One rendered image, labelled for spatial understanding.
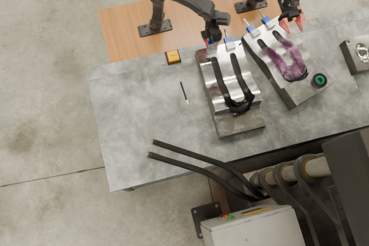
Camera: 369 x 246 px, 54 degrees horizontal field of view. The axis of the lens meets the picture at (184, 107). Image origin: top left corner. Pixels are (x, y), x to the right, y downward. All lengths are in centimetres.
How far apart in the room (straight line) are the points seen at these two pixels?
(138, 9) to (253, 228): 145
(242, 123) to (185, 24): 68
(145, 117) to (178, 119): 18
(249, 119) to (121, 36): 87
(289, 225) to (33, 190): 202
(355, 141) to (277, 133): 122
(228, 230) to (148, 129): 88
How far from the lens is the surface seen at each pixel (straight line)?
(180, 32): 217
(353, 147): 90
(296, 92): 204
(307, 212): 156
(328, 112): 220
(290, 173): 142
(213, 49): 199
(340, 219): 133
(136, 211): 275
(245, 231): 130
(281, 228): 133
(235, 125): 196
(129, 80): 206
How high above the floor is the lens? 274
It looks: 75 degrees down
